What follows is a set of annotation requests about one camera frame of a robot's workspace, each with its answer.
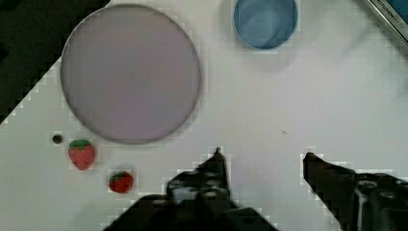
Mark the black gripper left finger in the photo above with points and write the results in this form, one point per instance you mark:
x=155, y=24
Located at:
x=210, y=176

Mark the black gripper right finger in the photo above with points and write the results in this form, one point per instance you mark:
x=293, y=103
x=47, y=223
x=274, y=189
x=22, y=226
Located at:
x=358, y=201

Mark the silver black toaster oven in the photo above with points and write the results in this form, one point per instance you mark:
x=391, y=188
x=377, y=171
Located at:
x=394, y=13

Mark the dark red toy strawberry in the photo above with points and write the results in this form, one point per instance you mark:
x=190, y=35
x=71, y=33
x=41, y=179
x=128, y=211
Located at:
x=121, y=182

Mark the light red toy strawberry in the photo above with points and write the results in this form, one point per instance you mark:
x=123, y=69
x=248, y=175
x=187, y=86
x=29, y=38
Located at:
x=81, y=154

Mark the round lilac plate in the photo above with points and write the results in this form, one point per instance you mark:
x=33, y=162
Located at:
x=130, y=74

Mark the blue cup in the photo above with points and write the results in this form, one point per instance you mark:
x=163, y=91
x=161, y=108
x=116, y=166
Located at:
x=265, y=24

